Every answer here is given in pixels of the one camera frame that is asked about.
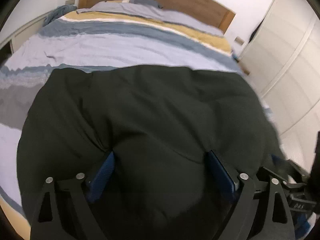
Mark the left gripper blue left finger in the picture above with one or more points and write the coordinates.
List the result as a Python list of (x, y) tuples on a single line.
[(99, 181)]

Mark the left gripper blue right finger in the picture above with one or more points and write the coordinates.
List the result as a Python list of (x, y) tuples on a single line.
[(225, 175)]

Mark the black puffer jacket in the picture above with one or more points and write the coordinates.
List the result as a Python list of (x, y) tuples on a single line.
[(160, 123)]

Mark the wooden nightstand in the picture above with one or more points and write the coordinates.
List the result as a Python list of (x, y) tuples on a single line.
[(243, 67)]

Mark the white wardrobe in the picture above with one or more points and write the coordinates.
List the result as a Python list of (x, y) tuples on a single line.
[(283, 64)]

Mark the striped bed cover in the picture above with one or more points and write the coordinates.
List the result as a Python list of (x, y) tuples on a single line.
[(108, 35)]

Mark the white low shelf unit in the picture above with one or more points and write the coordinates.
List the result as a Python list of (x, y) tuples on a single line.
[(14, 41)]

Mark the blue cloth beside bed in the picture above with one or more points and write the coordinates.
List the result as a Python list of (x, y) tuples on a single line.
[(58, 12)]

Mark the wall switch plate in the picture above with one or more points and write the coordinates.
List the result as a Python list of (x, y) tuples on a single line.
[(239, 40)]

